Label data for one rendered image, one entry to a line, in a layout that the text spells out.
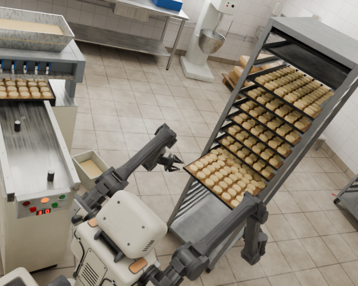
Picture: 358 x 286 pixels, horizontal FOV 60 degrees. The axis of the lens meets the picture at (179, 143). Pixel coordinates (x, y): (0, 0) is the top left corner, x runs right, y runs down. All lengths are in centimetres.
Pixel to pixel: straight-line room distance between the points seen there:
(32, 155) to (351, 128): 415
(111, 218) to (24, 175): 72
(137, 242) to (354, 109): 423
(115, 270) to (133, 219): 17
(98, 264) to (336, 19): 494
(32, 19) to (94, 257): 152
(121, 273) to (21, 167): 87
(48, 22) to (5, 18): 24
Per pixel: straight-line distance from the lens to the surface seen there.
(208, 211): 279
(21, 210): 167
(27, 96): 210
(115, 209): 110
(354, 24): 524
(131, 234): 107
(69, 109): 222
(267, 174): 190
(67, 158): 172
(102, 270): 116
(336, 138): 505
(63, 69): 214
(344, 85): 159
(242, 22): 621
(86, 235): 117
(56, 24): 222
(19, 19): 218
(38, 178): 170
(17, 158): 179
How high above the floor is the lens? 209
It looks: 35 degrees down
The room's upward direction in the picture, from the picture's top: 23 degrees clockwise
